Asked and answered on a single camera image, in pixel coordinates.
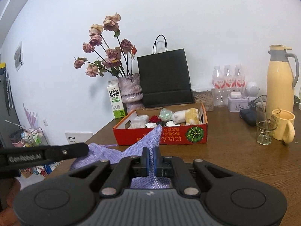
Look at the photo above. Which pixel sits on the yellow thermos jug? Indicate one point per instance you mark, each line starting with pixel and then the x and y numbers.
pixel 282 77

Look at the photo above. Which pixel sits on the left human hand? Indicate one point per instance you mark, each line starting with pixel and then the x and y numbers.
pixel 8 217

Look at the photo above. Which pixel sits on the crumpled iridescent plastic wrap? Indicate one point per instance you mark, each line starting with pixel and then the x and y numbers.
pixel 165 115

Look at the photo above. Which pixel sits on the clear glass cup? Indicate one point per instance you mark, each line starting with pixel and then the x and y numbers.
pixel 267 120

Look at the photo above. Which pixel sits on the white plastic bag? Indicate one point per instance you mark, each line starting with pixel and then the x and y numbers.
pixel 170 124

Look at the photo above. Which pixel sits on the water bottle pack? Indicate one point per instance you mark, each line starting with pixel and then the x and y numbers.
pixel 225 82

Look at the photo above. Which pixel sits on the white cardboard box on floor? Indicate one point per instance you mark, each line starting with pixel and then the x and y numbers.
pixel 76 137

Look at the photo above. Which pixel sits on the black paper shopping bag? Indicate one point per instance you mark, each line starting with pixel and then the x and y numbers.
pixel 164 78

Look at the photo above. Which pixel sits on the purple knitted pouch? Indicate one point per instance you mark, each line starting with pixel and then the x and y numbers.
pixel 100 152

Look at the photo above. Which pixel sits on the wire storage rack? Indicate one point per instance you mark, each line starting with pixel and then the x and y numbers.
pixel 27 138

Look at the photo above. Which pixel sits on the orange cardboard box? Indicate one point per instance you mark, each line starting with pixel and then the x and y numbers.
pixel 180 135

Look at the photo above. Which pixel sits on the red fabric rose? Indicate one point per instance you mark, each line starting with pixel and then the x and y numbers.
pixel 155 119

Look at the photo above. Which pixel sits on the dried pink rose bouquet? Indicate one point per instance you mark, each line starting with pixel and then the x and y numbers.
pixel 117 61

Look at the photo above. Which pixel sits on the small white round robot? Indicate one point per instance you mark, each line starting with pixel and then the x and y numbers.
pixel 252 90

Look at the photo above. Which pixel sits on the yellow plastic mug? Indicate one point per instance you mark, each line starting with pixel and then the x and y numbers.
pixel 285 130

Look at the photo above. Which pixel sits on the green white milk carton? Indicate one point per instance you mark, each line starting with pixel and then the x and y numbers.
pixel 115 99

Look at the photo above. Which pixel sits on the clear container with pellets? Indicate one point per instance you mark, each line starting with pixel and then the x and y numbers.
pixel 204 94

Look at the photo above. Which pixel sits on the white earbuds case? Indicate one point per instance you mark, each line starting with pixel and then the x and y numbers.
pixel 235 95

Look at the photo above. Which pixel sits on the purple marbled ceramic vase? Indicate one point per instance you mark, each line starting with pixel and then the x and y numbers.
pixel 131 92

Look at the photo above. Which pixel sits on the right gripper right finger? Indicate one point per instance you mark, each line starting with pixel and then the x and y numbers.
pixel 178 172

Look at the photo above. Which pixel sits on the white and yellow plush toy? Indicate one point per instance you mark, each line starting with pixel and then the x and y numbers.
pixel 189 117

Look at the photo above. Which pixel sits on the dark blue pouch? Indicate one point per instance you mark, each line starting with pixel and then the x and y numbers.
pixel 249 116

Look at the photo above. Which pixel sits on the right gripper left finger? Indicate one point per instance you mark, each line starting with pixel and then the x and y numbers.
pixel 124 172

